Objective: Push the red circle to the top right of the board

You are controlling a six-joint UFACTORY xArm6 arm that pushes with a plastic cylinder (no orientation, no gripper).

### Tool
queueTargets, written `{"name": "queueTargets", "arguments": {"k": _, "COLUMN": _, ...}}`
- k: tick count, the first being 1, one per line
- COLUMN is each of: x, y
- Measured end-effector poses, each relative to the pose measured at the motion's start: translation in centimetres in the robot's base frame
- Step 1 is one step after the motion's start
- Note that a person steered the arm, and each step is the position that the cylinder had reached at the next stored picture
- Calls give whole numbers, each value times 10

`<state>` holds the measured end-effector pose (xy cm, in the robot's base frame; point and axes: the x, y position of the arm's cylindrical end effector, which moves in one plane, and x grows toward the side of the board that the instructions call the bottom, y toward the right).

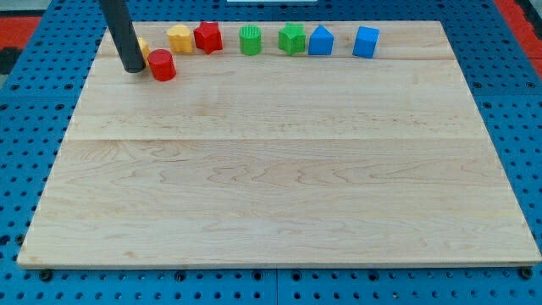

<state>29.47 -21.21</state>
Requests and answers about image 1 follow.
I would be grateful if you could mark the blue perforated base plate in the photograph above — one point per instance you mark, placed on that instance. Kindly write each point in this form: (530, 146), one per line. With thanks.
(39, 96)

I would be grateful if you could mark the blue cube block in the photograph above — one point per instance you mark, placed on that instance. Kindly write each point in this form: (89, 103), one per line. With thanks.
(365, 42)

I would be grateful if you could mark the light wooden board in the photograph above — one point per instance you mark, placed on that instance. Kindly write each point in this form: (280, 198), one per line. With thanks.
(277, 161)

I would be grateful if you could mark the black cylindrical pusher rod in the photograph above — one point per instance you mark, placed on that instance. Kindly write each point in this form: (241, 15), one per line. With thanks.
(119, 22)

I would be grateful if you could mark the red cylinder block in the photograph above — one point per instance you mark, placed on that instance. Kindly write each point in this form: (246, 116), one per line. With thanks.
(162, 64)

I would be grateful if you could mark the green star block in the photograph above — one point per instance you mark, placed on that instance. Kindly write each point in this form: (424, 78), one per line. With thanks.
(292, 38)

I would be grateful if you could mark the yellow block behind rod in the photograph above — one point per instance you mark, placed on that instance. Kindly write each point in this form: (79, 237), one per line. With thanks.
(145, 49)

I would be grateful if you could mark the red star block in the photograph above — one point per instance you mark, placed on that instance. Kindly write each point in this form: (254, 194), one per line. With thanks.
(208, 37)

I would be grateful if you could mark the blue house-shaped block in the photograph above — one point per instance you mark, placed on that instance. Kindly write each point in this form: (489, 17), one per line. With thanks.
(321, 41)

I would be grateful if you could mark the yellow heart block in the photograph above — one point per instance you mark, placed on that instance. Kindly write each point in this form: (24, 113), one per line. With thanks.
(180, 39)

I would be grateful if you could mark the green cylinder block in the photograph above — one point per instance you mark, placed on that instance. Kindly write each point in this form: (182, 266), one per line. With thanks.
(250, 39)

